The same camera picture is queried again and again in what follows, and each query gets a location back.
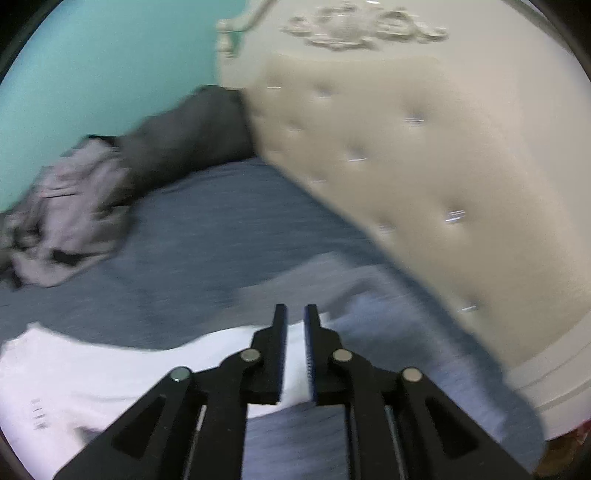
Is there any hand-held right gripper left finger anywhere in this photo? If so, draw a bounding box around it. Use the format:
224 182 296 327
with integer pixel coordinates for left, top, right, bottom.
53 304 288 480

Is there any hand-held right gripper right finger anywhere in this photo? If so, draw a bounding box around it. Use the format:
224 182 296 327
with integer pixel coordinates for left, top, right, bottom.
303 304 532 480

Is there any white long-sleeve shirt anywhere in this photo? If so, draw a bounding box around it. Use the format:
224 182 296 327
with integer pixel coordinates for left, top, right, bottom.
0 318 333 476

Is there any bed with blue sheet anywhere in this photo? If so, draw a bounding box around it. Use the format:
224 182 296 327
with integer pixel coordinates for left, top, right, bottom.
0 157 546 480

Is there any cream tufted headboard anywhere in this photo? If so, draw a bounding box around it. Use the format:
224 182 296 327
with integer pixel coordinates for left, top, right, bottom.
215 0 591 439

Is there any dark grey rolled duvet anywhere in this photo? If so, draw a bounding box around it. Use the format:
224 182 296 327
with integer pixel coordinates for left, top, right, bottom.
88 85 257 204

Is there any grey jacket with black patches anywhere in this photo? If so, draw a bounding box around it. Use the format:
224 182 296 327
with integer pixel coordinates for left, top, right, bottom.
0 136 134 289

